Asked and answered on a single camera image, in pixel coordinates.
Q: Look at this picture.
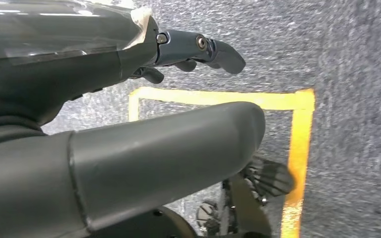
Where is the yellow floor tape square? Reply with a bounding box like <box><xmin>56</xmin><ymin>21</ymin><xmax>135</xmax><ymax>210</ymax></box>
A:
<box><xmin>128</xmin><ymin>87</ymin><xmax>316</xmax><ymax>238</ymax></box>

